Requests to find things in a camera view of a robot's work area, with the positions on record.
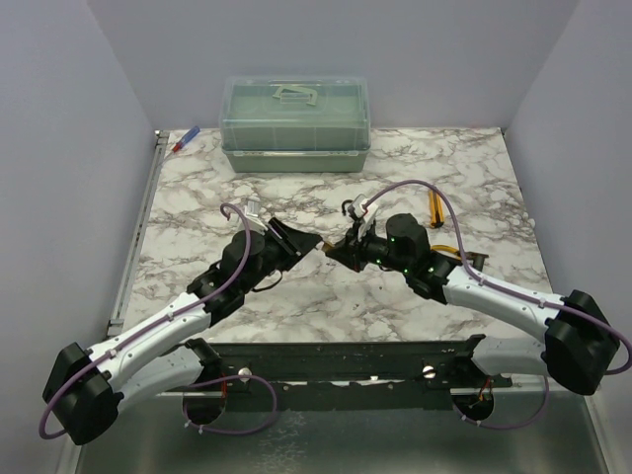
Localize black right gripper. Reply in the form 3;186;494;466
328;219;412;275

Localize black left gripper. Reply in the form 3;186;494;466
242;218;322;294

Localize black Kaijing padlock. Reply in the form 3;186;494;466
341;199;354;217

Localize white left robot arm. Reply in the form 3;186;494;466
42;218;322;445

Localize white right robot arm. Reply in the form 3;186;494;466
324;213;620;395

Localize yellow utility knife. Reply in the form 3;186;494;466
429;190;444;228

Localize yellow black pliers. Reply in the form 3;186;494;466
431;245;468;259

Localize green transparent toolbox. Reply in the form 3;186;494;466
219;76;371;173

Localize red blue screwdriver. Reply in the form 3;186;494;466
171;125;200;153

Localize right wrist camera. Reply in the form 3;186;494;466
346;195;378;242

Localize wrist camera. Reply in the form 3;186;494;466
244;197;268;234
346;195;378;242

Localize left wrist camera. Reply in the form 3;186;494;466
244;197;268;234

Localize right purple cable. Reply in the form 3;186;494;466
362;180;632;430

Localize purple cable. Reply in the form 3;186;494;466
39;201;277;440
362;180;632;430

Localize black T-handle socket wrench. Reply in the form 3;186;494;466
467;252;489;272

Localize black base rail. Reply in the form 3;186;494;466
182;335;489;411

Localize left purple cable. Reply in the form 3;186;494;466
39;201;277;440

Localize aluminium frame rail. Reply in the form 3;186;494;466
53;129;169;474

